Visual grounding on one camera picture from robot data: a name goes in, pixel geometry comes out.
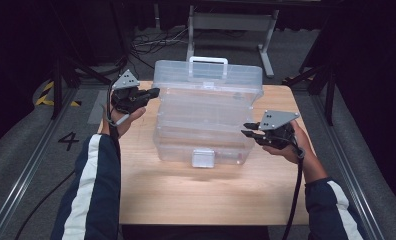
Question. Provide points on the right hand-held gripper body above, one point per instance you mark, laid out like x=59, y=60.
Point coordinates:
x=279, y=131

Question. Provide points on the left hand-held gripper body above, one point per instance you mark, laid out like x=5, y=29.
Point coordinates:
x=126, y=98

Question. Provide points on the clear plastic storage box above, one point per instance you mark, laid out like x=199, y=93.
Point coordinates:
x=206, y=116

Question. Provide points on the person's left hand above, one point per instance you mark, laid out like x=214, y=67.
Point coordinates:
x=122, y=121

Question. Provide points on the person's right hand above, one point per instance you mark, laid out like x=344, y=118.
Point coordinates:
x=296, y=153

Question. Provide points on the black metal stand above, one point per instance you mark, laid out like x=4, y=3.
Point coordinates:
x=329, y=96
x=57, y=86

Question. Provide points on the yellow and black floor tape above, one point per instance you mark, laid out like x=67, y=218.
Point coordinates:
x=46, y=98

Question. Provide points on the grey metal floor rail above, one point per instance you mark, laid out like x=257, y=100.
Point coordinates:
x=346, y=160
x=26, y=173

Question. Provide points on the grey metal frame stand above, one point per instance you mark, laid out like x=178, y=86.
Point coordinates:
x=232, y=21

